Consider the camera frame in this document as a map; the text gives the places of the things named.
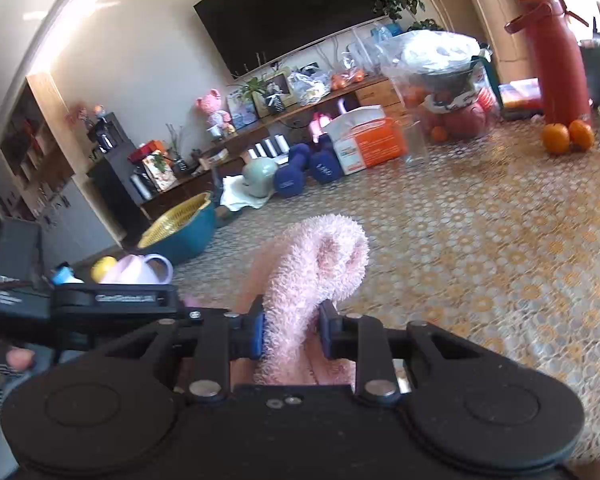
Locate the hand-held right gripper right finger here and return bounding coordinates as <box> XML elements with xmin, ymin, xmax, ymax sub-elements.
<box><xmin>319</xmin><ymin>301</ymin><xmax>487</xmax><ymax>405</ymax></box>

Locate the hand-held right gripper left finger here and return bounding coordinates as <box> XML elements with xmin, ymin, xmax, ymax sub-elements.
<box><xmin>105</xmin><ymin>307</ymin><xmax>267</xmax><ymax>404</ymax></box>

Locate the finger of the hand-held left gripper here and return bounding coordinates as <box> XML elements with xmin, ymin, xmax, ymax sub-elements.
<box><xmin>51</xmin><ymin>283</ymin><xmax>182</xmax><ymax>322</ymax></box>

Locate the pink fluffy towel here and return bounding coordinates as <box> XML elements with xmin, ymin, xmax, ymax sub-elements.
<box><xmin>230</xmin><ymin>214</ymin><xmax>370</xmax><ymax>393</ymax></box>

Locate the person's left hand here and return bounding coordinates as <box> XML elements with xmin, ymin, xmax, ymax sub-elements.
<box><xmin>0</xmin><ymin>336</ymin><xmax>37</xmax><ymax>387</ymax></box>

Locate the yellow ball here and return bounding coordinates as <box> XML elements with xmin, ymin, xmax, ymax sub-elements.
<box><xmin>90</xmin><ymin>256</ymin><xmax>118</xmax><ymax>283</ymax></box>

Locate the pink plastic pitcher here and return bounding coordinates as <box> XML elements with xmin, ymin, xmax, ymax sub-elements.
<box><xmin>101</xmin><ymin>253</ymin><xmax>174</xmax><ymax>286</ymax></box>

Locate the blue white small toy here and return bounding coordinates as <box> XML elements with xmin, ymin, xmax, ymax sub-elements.
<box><xmin>50</xmin><ymin>262</ymin><xmax>85</xmax><ymax>286</ymax></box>

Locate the teal basin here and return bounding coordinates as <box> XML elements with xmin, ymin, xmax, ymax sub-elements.
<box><xmin>137</xmin><ymin>200</ymin><xmax>217</xmax><ymax>267</ymax></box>

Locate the yellow strainer basket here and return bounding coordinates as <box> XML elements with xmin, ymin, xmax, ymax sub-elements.
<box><xmin>138</xmin><ymin>192</ymin><xmax>214</xmax><ymax>249</ymax></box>

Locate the black side cabinet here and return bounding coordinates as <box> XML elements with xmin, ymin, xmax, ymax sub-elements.
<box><xmin>86</xmin><ymin>112</ymin><xmax>152</xmax><ymax>235</ymax></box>

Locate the white cloth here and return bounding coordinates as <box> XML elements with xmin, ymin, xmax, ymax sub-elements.
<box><xmin>219</xmin><ymin>175</ymin><xmax>271</xmax><ymax>212</ymax></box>

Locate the red gift box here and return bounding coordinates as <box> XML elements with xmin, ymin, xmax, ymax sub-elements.
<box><xmin>128</xmin><ymin>140</ymin><xmax>167</xmax><ymax>162</ymax></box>

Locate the green kettlebell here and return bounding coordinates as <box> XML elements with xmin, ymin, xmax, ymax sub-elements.
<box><xmin>242</xmin><ymin>157</ymin><xmax>279</xmax><ymax>199</ymax></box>

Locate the blue dumbbell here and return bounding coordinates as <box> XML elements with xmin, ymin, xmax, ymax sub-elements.
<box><xmin>272</xmin><ymin>143</ymin><xmax>312</xmax><ymax>199</ymax></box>
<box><xmin>307</xmin><ymin>147</ymin><xmax>345</xmax><ymax>185</ymax></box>

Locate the orange white tissue box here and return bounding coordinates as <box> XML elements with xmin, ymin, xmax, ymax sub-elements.
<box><xmin>326</xmin><ymin>105</ymin><xmax>410</xmax><ymax>176</ymax></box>

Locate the pink bottle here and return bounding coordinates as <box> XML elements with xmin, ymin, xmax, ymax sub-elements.
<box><xmin>309</xmin><ymin>112</ymin><xmax>332</xmax><ymax>144</ymax></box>

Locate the wooden television cabinet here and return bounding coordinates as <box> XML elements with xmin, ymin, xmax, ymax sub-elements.
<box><xmin>139</xmin><ymin>74</ymin><xmax>411</xmax><ymax>222</ymax></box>

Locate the clear glass cup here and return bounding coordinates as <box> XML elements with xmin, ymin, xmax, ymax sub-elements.
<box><xmin>403</xmin><ymin>122</ymin><xmax>431</xmax><ymax>167</ymax></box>

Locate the pink pig plush toy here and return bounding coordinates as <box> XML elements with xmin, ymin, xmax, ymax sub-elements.
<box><xmin>195</xmin><ymin>88</ymin><xmax>234</xmax><ymax>139</ymax></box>

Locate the crumpled clear plastic bag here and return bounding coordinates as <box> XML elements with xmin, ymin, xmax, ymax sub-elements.
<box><xmin>287</xmin><ymin>69</ymin><xmax>332</xmax><ymax>107</ymax></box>

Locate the bag of oranges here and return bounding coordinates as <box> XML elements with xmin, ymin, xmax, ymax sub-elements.
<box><xmin>330</xmin><ymin>67</ymin><xmax>367</xmax><ymax>92</ymax></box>

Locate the clear plastic bag with bowls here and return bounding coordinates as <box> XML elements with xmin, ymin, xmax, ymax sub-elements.
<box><xmin>379</xmin><ymin>30</ymin><xmax>502</xmax><ymax>140</ymax></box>

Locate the black flat television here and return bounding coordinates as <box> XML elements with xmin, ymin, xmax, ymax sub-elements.
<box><xmin>194</xmin><ymin>0</ymin><xmax>392</xmax><ymax>80</ymax></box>

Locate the red thermos jug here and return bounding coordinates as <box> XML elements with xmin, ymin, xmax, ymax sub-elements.
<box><xmin>504</xmin><ymin>0</ymin><xmax>594</xmax><ymax>127</ymax></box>

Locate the wooden wall shelf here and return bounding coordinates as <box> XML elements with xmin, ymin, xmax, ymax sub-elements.
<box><xmin>0</xmin><ymin>72</ymin><xmax>77</xmax><ymax>222</ymax></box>

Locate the wooden photo frame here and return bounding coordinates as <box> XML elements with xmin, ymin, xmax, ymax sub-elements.
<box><xmin>261</xmin><ymin>67</ymin><xmax>299</xmax><ymax>112</ymax></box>

